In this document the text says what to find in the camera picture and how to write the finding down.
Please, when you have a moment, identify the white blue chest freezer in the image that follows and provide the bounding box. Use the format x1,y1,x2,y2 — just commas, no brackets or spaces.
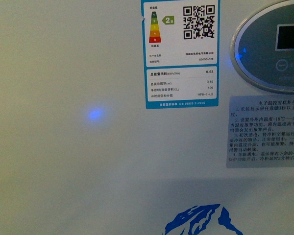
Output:
0,0,294,235

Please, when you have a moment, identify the blue energy label sticker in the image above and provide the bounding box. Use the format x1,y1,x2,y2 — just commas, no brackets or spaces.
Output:
141,0,220,109

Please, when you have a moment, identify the blue mountain logo decal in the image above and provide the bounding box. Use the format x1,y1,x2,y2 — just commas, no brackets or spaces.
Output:
163,204,243,235

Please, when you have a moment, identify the grey instruction sticker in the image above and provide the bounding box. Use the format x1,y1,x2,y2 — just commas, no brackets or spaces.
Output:
226,95,294,168

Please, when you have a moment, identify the oval grey control panel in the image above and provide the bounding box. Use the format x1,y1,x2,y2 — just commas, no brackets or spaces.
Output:
230,0,294,94

